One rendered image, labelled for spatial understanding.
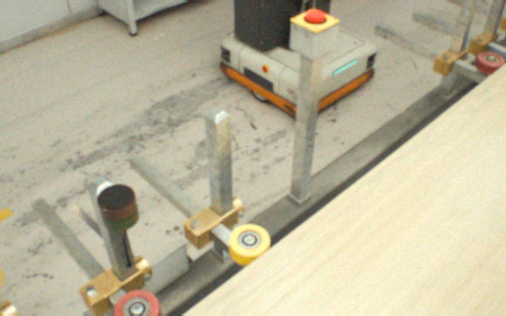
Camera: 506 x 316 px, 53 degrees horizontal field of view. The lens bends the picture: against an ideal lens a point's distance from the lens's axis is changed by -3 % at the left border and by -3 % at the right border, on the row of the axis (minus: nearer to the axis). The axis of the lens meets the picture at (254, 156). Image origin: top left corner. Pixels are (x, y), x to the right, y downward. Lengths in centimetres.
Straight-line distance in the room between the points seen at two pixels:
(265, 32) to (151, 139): 80
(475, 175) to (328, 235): 39
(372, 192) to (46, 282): 144
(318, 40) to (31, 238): 167
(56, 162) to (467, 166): 197
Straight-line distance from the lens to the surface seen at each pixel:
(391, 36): 185
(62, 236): 115
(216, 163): 101
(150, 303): 95
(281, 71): 266
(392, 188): 116
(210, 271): 123
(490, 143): 137
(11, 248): 237
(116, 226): 84
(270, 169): 248
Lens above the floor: 170
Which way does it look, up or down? 42 degrees down
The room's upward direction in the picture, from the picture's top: 1 degrees clockwise
